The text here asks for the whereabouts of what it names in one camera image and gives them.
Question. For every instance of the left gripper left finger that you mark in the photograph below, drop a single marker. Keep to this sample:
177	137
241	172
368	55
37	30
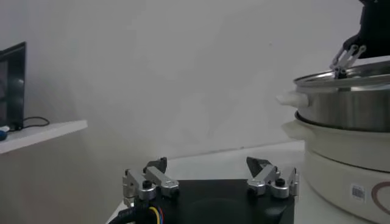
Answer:
158	179

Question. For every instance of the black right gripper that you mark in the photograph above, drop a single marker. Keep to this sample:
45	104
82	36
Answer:
374	27

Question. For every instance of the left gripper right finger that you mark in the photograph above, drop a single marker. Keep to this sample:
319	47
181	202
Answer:
265	178

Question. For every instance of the stainless steel steamer basket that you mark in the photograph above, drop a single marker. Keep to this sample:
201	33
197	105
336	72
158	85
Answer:
350	106

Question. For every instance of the white side desk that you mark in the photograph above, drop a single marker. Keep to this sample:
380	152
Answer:
45	131

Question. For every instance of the white electric cooker pot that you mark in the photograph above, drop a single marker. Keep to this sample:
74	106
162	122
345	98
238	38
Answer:
335	170

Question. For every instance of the dark laptop screen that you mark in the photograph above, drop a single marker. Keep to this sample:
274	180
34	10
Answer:
15	85

